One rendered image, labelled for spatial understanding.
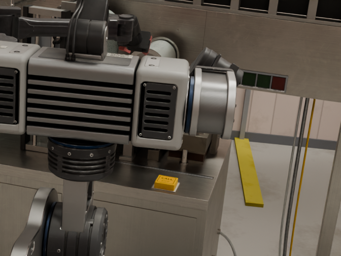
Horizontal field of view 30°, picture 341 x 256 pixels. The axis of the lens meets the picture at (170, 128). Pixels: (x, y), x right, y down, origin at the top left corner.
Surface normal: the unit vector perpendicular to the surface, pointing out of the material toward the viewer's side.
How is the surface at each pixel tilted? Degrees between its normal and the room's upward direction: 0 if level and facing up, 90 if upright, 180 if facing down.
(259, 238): 0
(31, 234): 8
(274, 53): 90
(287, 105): 90
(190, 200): 90
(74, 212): 90
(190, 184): 0
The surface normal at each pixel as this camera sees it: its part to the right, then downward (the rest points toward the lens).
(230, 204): 0.09, -0.94
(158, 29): -0.21, 0.30
